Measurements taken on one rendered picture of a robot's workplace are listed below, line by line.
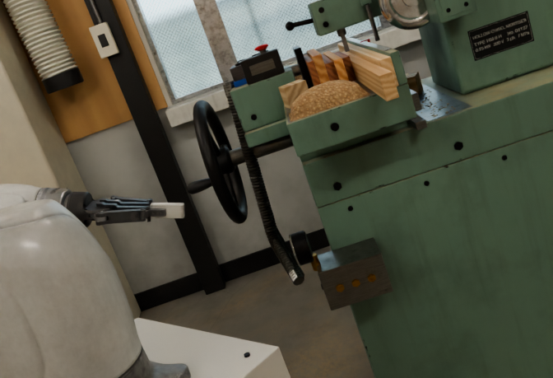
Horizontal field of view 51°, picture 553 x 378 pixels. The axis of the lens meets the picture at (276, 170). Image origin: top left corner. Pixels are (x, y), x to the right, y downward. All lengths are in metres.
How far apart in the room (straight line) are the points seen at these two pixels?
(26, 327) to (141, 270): 2.14
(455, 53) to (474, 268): 0.42
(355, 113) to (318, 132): 0.07
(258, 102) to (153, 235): 1.64
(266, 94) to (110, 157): 1.57
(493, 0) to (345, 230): 0.52
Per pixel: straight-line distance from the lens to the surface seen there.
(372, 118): 0.97
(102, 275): 0.71
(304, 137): 0.97
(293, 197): 2.67
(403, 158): 1.10
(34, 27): 2.48
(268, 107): 1.19
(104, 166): 2.68
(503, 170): 1.16
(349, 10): 1.24
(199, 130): 1.19
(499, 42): 1.24
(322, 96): 0.98
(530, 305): 1.29
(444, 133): 1.11
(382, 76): 0.87
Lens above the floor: 1.07
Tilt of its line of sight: 14 degrees down
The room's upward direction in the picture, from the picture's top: 20 degrees counter-clockwise
